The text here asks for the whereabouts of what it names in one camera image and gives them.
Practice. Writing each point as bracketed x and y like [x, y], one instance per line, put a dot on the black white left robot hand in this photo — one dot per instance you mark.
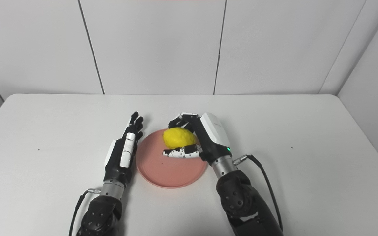
[115, 164]

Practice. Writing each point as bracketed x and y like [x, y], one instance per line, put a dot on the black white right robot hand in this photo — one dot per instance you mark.
[213, 141]

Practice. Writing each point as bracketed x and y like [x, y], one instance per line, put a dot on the yellow lemon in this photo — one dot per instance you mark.
[178, 137]

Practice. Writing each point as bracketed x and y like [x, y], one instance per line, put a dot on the pink round plate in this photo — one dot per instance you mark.
[172, 170]

